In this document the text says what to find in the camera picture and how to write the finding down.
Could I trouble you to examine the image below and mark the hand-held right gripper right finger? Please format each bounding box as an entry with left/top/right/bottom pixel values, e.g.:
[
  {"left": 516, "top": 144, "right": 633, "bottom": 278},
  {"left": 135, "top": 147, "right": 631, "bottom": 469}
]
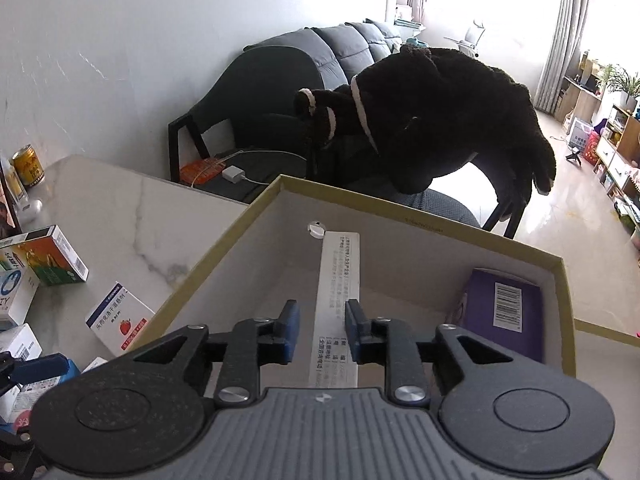
[{"left": 345, "top": 298, "right": 517, "bottom": 407}]

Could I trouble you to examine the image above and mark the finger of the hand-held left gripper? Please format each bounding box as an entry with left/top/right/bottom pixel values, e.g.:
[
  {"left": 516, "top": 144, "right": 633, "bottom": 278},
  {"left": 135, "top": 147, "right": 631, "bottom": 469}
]
[
  {"left": 0, "top": 352, "right": 69, "bottom": 397},
  {"left": 0, "top": 430, "right": 40, "bottom": 476}
]

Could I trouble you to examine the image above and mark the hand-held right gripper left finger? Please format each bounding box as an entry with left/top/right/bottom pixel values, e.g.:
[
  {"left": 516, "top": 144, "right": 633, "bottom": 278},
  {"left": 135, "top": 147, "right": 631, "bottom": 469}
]
[{"left": 132, "top": 299, "right": 303, "bottom": 408}]

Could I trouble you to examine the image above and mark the tall white medicine box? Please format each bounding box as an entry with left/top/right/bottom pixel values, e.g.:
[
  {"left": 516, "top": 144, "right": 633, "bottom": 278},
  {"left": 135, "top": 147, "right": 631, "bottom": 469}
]
[{"left": 312, "top": 230, "right": 361, "bottom": 391}]

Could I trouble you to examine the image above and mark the white blue-picture medicine box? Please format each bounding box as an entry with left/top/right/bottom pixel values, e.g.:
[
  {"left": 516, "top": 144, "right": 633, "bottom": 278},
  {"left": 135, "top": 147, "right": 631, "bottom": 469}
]
[{"left": 0, "top": 267, "right": 41, "bottom": 326}]

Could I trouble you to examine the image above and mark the beige cardboard box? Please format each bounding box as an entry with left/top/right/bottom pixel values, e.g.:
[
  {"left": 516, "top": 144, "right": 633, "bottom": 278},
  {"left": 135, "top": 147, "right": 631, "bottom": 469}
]
[{"left": 150, "top": 174, "right": 577, "bottom": 396}]

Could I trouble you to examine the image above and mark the purple medicine box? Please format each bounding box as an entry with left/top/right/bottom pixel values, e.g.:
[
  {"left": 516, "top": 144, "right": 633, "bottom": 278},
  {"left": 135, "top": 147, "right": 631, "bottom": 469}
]
[{"left": 452, "top": 267, "right": 543, "bottom": 363}]

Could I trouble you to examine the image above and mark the orange green medicine box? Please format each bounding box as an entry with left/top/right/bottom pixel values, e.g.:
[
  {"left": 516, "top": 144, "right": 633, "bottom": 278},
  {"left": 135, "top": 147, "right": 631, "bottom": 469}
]
[{"left": 10, "top": 225, "right": 90, "bottom": 287}]

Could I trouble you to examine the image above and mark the white red-arrow medicine box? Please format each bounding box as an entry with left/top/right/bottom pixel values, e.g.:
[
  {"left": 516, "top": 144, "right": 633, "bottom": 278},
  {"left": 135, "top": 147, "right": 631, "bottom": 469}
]
[{"left": 0, "top": 247, "right": 26, "bottom": 273}]

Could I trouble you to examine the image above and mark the white earbuds case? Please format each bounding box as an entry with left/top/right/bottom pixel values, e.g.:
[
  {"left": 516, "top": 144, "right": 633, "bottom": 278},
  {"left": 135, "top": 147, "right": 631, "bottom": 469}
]
[{"left": 15, "top": 199, "right": 44, "bottom": 222}]

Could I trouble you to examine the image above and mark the orange snack packet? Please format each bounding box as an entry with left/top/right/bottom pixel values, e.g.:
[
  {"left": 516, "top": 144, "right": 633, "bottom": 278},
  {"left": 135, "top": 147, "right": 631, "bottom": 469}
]
[{"left": 180, "top": 157, "right": 226, "bottom": 186}]

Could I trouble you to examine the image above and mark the yellow drink can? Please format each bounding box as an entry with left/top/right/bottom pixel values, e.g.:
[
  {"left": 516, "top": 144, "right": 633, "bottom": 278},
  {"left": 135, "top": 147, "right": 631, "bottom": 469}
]
[{"left": 11, "top": 144, "right": 47, "bottom": 188}]

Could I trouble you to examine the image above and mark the black fleece jacket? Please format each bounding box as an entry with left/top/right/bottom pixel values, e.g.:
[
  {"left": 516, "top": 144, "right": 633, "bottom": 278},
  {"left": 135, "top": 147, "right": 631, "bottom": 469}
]
[{"left": 294, "top": 42, "right": 558, "bottom": 196}]

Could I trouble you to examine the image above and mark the grey sofa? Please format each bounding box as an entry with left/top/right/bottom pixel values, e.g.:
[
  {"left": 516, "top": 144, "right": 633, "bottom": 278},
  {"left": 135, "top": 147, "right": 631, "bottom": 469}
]
[{"left": 190, "top": 20, "right": 406, "bottom": 176}]

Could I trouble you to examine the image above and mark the white TV cabinet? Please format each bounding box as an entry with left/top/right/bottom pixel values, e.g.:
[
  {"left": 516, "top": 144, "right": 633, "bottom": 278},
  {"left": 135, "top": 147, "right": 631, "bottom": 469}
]
[{"left": 595, "top": 135, "right": 640, "bottom": 221}]

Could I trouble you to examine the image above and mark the white office chair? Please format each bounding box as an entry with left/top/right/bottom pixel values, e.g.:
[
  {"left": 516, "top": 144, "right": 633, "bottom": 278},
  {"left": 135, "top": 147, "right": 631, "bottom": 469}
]
[{"left": 444, "top": 19, "right": 487, "bottom": 58}]

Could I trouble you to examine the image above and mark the wooden side desk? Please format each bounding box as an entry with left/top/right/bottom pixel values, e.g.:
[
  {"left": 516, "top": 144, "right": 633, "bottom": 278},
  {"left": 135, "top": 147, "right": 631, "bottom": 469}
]
[{"left": 555, "top": 72, "right": 601, "bottom": 121}]

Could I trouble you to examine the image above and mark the wooden shelf unit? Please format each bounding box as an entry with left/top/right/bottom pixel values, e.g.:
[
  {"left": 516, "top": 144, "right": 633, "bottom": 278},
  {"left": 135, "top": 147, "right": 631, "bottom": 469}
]
[{"left": 597, "top": 104, "right": 640, "bottom": 166}]

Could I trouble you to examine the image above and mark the grey curtain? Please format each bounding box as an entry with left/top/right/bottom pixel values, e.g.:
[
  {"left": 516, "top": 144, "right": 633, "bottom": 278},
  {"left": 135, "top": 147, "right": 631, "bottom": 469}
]
[{"left": 532, "top": 0, "right": 598, "bottom": 116}]

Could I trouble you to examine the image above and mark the potted green plant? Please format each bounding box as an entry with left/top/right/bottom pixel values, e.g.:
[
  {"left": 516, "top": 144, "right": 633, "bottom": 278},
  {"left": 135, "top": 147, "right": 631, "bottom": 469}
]
[{"left": 597, "top": 64, "right": 640, "bottom": 111}]

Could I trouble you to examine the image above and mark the white charger with cable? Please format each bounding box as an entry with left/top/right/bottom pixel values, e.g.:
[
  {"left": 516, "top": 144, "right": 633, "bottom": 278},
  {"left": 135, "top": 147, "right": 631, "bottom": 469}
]
[{"left": 197, "top": 147, "right": 306, "bottom": 186}]

